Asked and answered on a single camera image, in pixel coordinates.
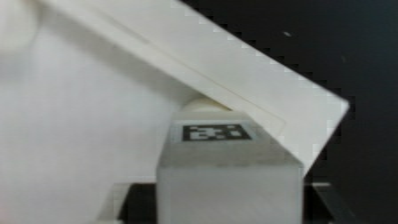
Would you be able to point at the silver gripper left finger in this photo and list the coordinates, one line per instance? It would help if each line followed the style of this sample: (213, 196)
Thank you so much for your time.
(130, 204)

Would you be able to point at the white leg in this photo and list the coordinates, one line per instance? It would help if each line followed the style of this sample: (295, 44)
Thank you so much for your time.
(228, 174)

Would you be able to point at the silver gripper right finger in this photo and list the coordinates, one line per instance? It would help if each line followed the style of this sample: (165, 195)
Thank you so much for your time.
(325, 209)

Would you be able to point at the white square tabletop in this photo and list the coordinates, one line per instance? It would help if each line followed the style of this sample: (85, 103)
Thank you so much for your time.
(107, 62)

